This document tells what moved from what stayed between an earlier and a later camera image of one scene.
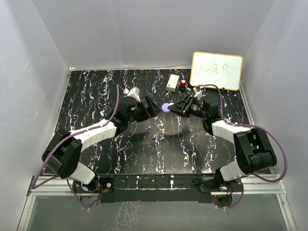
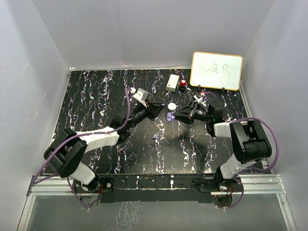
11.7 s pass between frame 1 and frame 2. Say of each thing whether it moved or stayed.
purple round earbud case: moved
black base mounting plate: stayed
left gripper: stayed
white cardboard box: stayed
